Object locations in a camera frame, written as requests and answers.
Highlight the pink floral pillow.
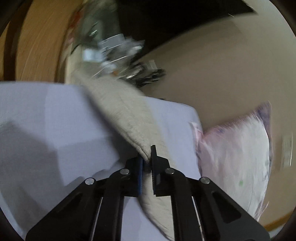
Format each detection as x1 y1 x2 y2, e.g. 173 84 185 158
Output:
191 102 273 220

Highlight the lavender bed sheet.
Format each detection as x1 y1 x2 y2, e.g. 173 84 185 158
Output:
1 82 201 240

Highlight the cluttered metal rack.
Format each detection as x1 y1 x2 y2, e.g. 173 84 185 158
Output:
71 1 166 88

